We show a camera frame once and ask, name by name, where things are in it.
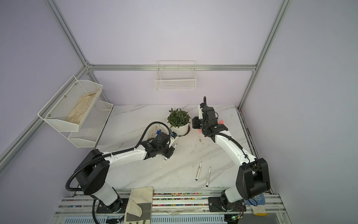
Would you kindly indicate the beige canvas glove front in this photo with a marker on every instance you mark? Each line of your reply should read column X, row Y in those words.
column 139, row 206

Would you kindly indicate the pink watering can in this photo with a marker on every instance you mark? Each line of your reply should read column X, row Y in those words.
column 220, row 122

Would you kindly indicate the blue dotted work glove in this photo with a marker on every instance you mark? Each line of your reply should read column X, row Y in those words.
column 257, row 205

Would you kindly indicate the white wire wall basket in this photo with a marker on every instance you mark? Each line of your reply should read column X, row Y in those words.
column 175, row 75

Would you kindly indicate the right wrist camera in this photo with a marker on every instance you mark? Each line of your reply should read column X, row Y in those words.
column 200, row 108

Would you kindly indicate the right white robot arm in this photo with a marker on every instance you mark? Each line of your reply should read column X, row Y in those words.
column 253, row 173

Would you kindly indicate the green potted plant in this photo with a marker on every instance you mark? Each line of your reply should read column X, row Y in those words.
column 179, row 121

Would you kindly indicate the white two-tier mesh rack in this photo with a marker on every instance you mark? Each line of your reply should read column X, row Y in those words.
column 88, row 132

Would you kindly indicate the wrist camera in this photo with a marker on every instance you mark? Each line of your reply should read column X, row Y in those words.
column 173, row 138
column 200, row 108

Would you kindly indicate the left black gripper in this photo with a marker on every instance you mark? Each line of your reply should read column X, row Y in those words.
column 171, row 149

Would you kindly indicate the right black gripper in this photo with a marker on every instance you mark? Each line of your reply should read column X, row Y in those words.
column 195, row 120

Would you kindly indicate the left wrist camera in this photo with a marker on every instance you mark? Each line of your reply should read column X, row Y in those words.
column 173, row 138

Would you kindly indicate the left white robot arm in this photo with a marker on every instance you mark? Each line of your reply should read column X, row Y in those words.
column 92, row 172

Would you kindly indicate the white knit work glove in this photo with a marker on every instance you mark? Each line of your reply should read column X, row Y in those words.
column 152, row 132

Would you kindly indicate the beige glove in rack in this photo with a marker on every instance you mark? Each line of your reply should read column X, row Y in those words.
column 79, row 111

